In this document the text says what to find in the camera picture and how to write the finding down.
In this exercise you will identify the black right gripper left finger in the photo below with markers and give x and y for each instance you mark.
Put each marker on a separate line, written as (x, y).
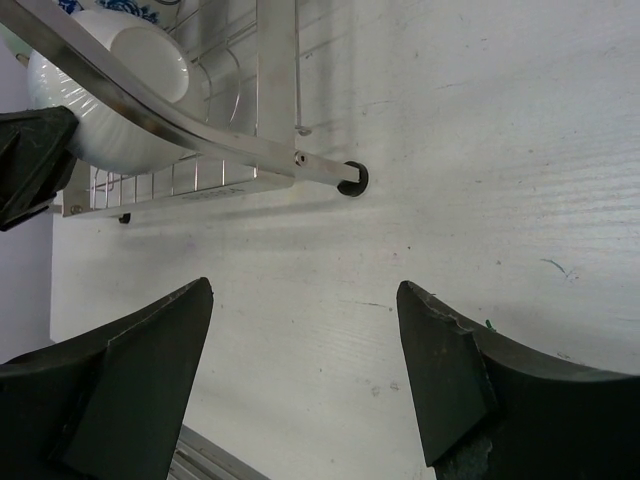
(109, 403)

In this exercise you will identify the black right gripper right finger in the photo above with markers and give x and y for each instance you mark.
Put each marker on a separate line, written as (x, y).
(488, 407)

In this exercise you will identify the blue floral pattern bowl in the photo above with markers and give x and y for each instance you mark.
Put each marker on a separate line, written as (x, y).
(156, 12)

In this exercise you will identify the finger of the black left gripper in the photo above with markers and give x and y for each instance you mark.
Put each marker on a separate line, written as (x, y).
(35, 161)

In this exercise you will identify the stainless steel dish rack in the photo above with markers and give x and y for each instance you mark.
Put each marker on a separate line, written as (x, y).
(143, 139)

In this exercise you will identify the aluminium frame rail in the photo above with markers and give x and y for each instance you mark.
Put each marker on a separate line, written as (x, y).
(197, 458)

